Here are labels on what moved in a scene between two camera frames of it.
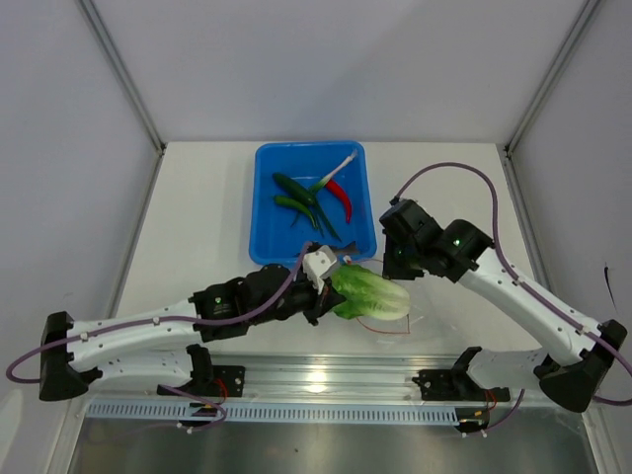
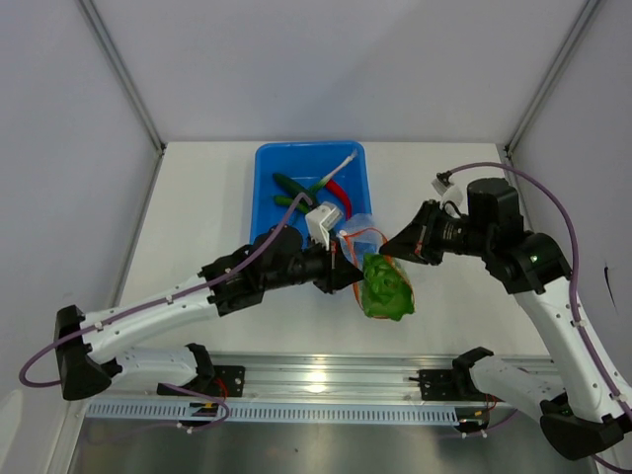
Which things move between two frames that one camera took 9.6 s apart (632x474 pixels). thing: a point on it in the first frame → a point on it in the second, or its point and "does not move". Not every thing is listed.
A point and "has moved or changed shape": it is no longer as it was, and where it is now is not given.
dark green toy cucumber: x=293 y=190 does not move
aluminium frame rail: x=309 y=376 does not move
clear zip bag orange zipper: x=376 y=300 has moved or changed shape
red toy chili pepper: x=335 y=187 does not move
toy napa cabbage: x=368 y=294 has moved or changed shape
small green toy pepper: x=290 y=202 does not move
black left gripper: x=320 y=303 → x=338 y=272
